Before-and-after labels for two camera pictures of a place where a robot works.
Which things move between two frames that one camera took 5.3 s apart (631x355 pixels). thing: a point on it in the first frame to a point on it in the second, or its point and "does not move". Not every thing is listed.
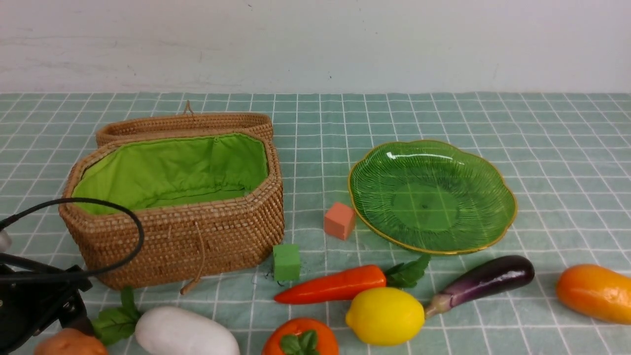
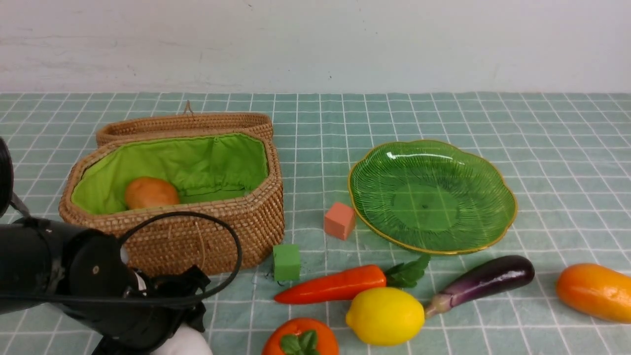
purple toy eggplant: [495, 276] does not move
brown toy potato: [70, 341] to [150, 192]
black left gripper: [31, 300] to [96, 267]
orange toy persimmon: [300, 336] does not move
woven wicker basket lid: [188, 122] does not move
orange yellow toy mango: [599, 292] does not move
